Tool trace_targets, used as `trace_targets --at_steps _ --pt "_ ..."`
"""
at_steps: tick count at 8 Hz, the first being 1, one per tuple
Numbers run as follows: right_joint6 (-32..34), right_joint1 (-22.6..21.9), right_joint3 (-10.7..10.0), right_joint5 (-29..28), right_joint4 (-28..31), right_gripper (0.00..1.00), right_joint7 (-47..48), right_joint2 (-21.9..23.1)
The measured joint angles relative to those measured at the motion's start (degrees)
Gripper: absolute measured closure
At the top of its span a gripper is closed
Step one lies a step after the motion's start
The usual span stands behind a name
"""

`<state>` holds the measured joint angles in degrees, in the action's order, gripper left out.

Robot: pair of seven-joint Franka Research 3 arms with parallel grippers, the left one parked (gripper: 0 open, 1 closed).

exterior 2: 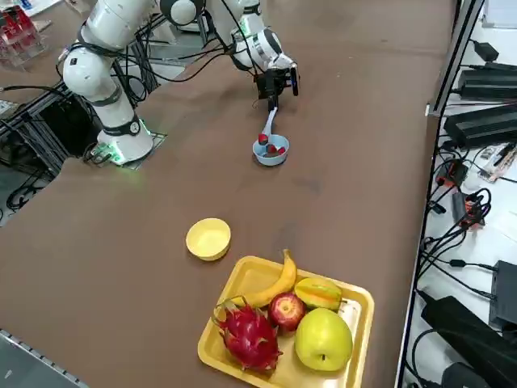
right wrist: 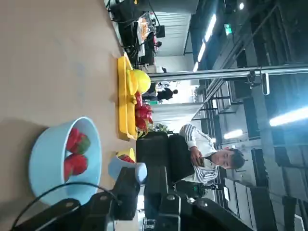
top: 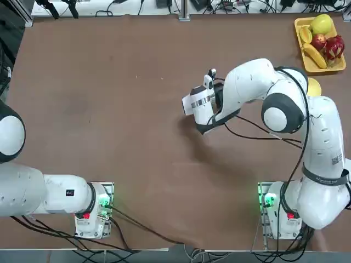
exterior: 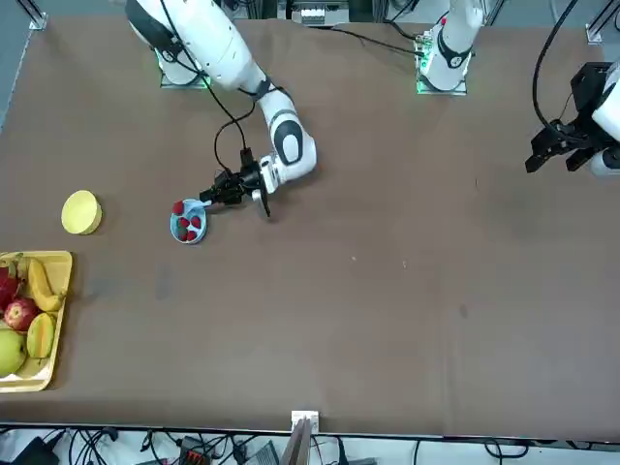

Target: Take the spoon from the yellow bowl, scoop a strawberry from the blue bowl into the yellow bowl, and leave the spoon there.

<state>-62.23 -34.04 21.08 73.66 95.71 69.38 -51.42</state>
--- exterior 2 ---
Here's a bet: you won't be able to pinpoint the black adapter orange connectors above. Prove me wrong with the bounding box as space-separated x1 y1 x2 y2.
451 189 493 230

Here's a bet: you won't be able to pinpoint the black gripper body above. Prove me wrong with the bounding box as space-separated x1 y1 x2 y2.
254 68 292 100

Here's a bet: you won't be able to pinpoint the aluminium frame rail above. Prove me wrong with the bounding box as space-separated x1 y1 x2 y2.
0 327 88 388

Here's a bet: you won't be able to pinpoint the small circuit board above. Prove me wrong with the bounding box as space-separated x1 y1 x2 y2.
477 141 517 183

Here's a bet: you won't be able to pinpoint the small black power adapter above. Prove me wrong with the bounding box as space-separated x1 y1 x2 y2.
471 39 501 62

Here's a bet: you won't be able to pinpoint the clear shelf red packets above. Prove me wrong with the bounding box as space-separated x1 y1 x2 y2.
0 7 48 72

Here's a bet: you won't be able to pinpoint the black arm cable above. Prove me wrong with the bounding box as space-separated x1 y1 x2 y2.
159 0 267 82

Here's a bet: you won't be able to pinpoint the green apple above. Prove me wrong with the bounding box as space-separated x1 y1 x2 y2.
294 307 355 373

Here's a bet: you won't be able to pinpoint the large black power adapter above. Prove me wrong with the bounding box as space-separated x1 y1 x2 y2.
418 295 517 388

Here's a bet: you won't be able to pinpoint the black ribbed power brick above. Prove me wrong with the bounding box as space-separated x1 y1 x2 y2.
443 103 517 149

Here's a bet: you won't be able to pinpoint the long black power brick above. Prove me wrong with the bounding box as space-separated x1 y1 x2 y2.
459 62 517 102

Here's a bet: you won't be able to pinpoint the yellow bowl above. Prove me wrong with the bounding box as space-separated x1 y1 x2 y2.
185 217 232 262

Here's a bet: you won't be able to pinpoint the red apple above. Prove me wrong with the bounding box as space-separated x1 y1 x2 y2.
268 293 307 333

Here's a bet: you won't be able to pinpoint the yellow tray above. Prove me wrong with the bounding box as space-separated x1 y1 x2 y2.
196 255 376 388

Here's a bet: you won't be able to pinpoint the yellow banana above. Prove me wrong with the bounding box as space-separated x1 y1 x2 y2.
233 248 299 308

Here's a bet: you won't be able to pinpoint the light blue bowl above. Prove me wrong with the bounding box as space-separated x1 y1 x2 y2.
252 135 291 167

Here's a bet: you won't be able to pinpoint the aluminium camera post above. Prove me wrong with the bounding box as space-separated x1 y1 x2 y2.
424 0 486 118

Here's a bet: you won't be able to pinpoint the light blue spoon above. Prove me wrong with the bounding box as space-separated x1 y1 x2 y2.
257 107 280 146

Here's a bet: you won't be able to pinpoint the black red electronic device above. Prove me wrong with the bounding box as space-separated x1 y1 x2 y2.
435 158 469 188

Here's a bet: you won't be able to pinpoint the yellow starfruit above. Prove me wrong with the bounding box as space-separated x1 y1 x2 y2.
293 276 348 311

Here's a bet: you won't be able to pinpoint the red dragon fruit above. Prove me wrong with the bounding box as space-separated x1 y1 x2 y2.
212 297 284 373

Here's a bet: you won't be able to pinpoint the black controller box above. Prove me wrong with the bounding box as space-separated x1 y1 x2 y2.
38 95 104 161

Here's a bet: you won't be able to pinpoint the black rounded device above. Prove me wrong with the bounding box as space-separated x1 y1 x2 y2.
439 361 492 388

